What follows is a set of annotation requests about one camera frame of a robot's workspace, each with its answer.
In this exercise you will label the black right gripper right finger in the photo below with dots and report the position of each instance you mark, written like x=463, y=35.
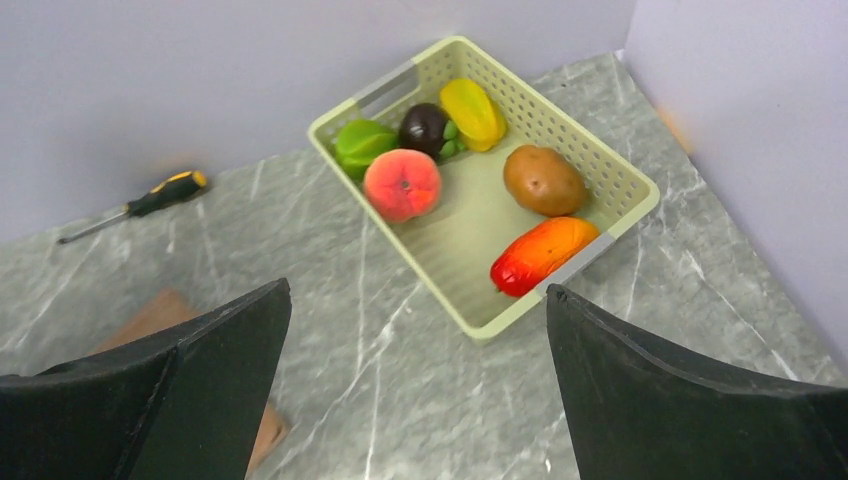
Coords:
x=639, y=406

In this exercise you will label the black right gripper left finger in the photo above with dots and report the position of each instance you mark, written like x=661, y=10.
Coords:
x=183, y=403

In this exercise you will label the wooden board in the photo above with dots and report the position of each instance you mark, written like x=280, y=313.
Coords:
x=167, y=309

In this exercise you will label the red orange mango toy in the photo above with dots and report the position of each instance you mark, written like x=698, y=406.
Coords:
x=533, y=256

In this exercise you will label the black yellow screwdriver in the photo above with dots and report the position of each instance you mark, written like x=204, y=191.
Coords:
x=177, y=189

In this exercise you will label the brown potato toy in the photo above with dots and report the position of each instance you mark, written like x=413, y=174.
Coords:
x=541, y=180

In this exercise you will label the pale green plastic basket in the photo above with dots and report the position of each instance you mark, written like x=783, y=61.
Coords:
x=453, y=248

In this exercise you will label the pink peach toy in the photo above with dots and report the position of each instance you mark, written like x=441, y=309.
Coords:
x=403, y=184

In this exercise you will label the green starfruit toy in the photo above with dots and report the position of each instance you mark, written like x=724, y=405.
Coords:
x=359, y=142

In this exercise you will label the yellow starfruit toy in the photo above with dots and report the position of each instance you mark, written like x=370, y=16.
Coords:
x=478, y=118

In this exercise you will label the dark purple mangosteen toy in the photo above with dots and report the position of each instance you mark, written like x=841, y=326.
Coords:
x=427, y=128

